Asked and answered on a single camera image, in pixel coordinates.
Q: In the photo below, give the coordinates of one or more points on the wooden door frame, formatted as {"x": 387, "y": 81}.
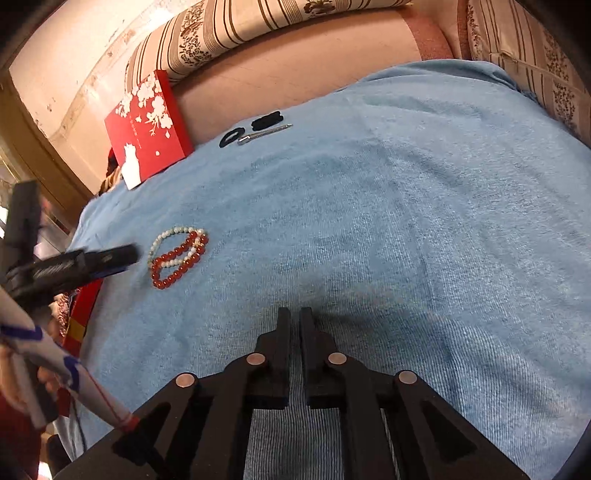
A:
{"x": 46, "y": 152}

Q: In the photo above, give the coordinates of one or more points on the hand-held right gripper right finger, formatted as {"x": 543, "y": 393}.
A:
{"x": 314, "y": 364}

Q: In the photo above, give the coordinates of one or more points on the striped floral pillow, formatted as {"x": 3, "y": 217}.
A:
{"x": 221, "y": 27}

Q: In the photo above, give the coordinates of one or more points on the red floral box lid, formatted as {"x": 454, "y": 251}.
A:
{"x": 147, "y": 124}

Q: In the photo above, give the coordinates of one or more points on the silver metal pen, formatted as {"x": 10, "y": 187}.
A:
{"x": 258, "y": 134}

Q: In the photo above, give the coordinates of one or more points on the red gift box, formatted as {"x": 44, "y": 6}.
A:
{"x": 87, "y": 300}

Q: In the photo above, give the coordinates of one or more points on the small black scrunchie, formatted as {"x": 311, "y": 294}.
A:
{"x": 268, "y": 121}

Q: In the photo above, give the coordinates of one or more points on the blue blanket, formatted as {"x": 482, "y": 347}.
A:
{"x": 369, "y": 207}

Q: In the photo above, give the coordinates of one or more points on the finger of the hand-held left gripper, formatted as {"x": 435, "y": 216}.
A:
{"x": 111, "y": 258}

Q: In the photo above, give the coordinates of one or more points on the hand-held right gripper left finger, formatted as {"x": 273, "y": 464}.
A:
{"x": 279, "y": 360}

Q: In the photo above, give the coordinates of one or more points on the pink sofa seat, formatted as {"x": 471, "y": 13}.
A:
{"x": 300, "y": 69}

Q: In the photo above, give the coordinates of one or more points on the person's left hand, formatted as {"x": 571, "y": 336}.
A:
{"x": 11, "y": 374}

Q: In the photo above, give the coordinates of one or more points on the striped floral cushion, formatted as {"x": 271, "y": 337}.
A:
{"x": 531, "y": 55}

